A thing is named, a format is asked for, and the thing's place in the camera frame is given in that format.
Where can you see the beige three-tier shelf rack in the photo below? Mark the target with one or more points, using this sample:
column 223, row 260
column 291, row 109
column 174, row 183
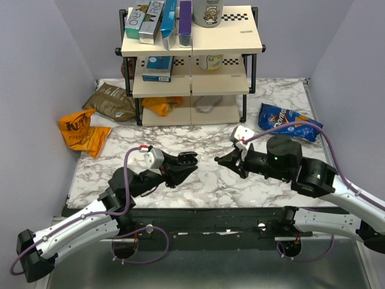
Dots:
column 236, row 37

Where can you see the orange snack bag on shelf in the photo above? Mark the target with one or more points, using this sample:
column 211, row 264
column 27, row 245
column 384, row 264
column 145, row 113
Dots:
column 162, row 105

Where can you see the blue razor box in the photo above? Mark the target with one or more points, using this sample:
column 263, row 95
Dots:
column 158, row 68

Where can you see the grey silver pouch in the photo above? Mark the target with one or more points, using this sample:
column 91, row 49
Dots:
column 205, row 104

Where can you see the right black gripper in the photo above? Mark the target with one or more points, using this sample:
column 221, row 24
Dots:
column 230, row 159

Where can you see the blue tall box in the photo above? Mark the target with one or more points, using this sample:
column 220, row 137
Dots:
column 168, row 24

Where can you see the silver Rio box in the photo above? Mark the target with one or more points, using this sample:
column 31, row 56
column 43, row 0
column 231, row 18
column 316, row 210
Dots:
column 151, row 23

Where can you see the brown item behind shelf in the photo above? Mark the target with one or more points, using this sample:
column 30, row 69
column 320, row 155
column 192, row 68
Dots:
column 127, row 68

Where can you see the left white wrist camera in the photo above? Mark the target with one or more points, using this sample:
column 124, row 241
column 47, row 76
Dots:
column 154, row 158

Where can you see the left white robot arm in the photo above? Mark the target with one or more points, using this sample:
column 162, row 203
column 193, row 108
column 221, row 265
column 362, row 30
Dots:
column 108, row 216

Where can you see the teal Rio box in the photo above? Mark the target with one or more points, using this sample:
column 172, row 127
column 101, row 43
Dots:
column 135, row 19

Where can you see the brown snack bag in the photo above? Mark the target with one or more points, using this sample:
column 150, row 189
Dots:
column 112, row 102

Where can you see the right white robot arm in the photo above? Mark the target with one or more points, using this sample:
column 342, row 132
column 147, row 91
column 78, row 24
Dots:
column 363, row 216

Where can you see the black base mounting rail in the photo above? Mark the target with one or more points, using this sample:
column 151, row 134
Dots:
column 211, row 229

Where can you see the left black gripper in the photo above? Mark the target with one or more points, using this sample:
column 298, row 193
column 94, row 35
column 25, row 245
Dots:
column 172, row 176

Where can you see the white cartoon mug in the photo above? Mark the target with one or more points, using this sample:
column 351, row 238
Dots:
column 207, row 13

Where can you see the orange Kettle chips bag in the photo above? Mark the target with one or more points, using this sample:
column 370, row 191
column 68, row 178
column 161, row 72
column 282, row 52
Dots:
column 79, row 135

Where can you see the black earbud charging case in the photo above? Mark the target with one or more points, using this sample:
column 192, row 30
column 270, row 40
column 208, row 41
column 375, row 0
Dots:
column 187, row 159

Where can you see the blue Doritos bag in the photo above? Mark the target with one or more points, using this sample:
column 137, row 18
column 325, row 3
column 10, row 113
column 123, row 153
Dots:
column 271, row 116

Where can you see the purple box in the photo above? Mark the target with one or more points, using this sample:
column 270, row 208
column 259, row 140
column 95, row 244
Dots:
column 185, row 24

